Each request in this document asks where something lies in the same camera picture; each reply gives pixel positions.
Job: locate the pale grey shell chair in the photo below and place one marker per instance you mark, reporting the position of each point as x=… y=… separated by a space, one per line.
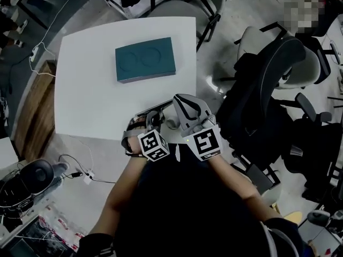
x=308 y=71

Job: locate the white power adapter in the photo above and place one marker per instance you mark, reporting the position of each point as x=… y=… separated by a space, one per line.
x=89 y=177

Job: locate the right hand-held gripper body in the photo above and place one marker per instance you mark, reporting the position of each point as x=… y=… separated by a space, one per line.
x=206 y=143

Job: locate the white power strip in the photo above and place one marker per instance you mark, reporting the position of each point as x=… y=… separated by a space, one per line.
x=33 y=55

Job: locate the black high-back office chair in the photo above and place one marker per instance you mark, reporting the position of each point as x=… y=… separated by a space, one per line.
x=257 y=98

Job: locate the person's dark shirt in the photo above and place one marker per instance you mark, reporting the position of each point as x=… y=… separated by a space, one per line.
x=193 y=210

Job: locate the teal flat box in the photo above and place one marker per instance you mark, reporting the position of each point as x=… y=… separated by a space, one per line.
x=146 y=60

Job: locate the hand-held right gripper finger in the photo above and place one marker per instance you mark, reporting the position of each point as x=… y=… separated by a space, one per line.
x=205 y=111
x=182 y=114

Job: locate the person's left forearm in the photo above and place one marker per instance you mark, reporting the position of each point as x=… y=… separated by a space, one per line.
x=120 y=194

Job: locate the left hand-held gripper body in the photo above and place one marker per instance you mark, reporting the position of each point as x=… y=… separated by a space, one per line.
x=155 y=146

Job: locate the person's right forearm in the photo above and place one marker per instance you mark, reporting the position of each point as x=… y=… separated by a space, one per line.
x=238 y=186

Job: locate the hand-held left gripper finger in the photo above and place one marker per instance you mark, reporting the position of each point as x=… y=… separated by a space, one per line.
x=144 y=112
x=164 y=104

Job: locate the round black device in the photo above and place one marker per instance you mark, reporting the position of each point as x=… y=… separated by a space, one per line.
x=37 y=175

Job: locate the person's left hand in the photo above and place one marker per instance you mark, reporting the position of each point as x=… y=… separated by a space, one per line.
x=135 y=146

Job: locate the grey padded chair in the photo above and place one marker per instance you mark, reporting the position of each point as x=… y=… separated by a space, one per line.
x=185 y=12

